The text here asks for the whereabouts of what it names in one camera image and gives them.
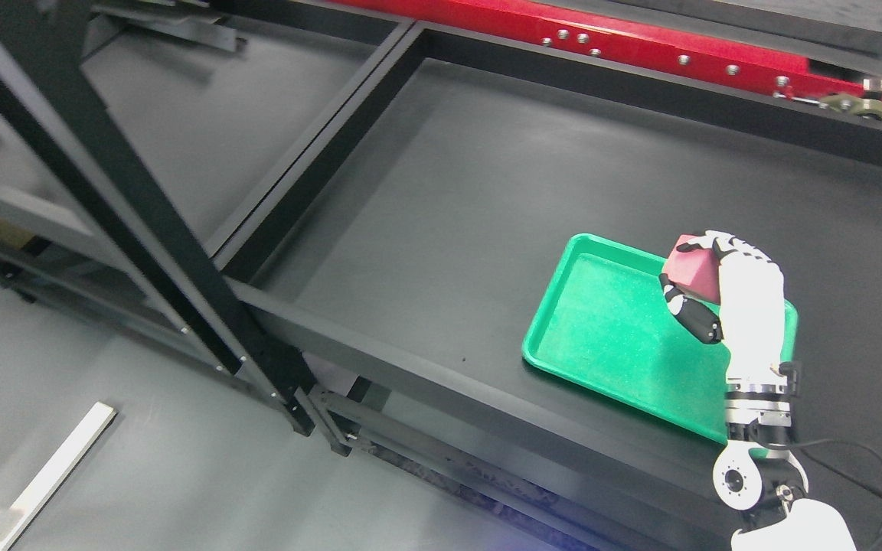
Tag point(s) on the black metal shelf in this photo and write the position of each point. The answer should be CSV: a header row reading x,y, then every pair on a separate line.
x,y
143,142
480,229

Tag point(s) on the pink block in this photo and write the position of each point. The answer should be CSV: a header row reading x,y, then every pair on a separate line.
x,y
695,272

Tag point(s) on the red metal beam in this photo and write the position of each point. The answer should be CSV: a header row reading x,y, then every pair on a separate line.
x,y
740,66

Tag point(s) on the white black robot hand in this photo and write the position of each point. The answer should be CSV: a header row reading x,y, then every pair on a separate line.
x,y
751,320

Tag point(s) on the white table leg frame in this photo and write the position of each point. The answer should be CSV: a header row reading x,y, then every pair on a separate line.
x,y
16,518

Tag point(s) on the green plastic tray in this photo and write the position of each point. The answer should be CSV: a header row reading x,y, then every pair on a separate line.
x,y
603,324

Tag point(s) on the black metal shelf right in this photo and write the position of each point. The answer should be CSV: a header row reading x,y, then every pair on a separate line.
x,y
480,229

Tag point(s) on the black metal shelf left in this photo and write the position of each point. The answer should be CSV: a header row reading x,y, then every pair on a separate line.
x,y
143,142

